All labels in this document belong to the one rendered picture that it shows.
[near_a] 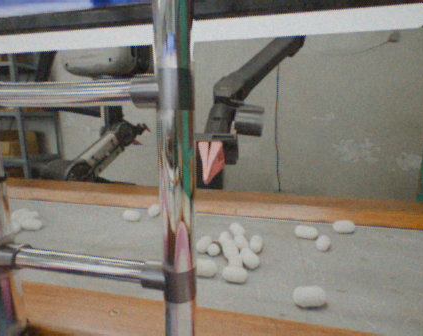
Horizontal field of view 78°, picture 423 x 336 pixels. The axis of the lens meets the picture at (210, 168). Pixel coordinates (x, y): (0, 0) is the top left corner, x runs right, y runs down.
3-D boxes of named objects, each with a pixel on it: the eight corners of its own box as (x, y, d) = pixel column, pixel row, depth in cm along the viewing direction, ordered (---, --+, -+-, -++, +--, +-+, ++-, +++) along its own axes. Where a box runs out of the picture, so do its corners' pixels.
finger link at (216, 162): (216, 171, 46) (223, 135, 52) (177, 169, 48) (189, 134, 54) (220, 193, 51) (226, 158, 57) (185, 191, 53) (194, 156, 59)
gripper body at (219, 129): (236, 140, 51) (240, 115, 55) (186, 139, 53) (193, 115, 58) (238, 162, 56) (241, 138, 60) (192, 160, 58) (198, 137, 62)
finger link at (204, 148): (229, 172, 46) (235, 135, 52) (190, 170, 47) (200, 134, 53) (232, 194, 51) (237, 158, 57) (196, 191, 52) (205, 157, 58)
